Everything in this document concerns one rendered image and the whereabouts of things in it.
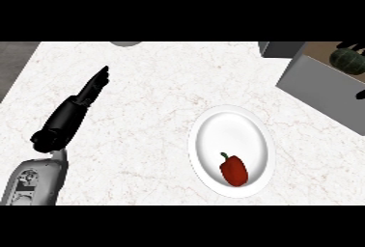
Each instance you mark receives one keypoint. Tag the white oval plate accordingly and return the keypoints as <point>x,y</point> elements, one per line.
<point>232,135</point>

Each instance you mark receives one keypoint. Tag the grey round object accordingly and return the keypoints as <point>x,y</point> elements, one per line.
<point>125,43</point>

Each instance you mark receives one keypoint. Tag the red bell pepper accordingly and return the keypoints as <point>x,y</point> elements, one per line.
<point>233,172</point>

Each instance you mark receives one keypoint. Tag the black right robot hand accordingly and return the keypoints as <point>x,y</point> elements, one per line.
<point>351,45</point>

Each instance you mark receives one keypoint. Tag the grey cardboard box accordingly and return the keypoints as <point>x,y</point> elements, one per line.
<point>317,87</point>

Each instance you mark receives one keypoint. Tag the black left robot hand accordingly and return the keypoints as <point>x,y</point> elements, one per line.
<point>66,119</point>

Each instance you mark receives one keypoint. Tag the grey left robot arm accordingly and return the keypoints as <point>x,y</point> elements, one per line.
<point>32,180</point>

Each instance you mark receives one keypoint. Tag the dark grey box flap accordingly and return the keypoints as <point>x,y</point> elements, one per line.
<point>282,49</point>

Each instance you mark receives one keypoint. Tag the dark green squash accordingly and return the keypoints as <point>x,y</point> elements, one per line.
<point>348,61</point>

